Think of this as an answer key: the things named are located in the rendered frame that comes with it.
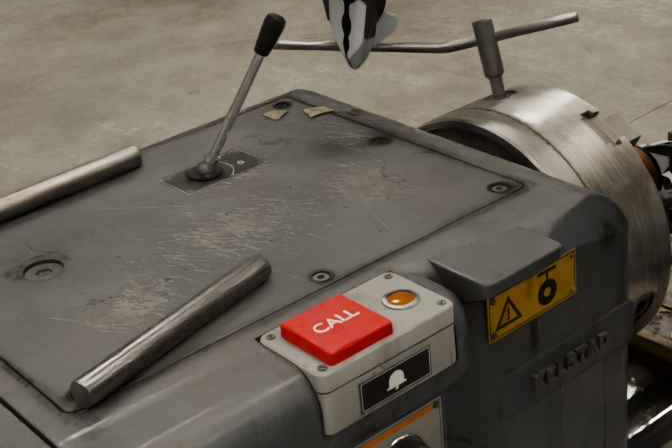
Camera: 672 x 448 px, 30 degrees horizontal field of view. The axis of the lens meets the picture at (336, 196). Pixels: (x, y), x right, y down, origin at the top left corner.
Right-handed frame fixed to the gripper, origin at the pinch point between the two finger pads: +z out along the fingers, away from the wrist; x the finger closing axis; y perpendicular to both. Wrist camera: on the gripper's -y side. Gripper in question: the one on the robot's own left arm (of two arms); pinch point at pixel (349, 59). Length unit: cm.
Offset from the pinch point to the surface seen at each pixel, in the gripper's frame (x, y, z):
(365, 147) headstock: -14.8, -10.8, 0.6
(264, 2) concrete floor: 348, 253, 179
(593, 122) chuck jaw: -22.9, 14.1, 3.1
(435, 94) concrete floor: 199, 220, 158
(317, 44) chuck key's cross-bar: 3.7, -1.5, -0.9
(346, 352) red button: -41, -36, -4
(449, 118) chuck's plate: -12.5, 3.2, 3.2
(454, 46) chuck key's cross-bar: -7.8, 8.3, -1.9
